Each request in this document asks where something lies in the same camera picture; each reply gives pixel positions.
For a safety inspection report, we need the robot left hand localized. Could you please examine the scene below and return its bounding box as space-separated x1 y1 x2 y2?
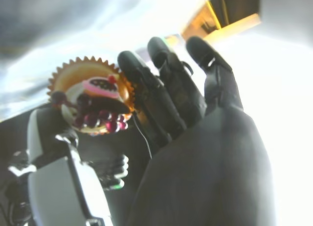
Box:
26 36 278 226

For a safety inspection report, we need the chocolate cream toy cupcake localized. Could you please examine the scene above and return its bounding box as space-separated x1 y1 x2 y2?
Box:
47 55 137 136

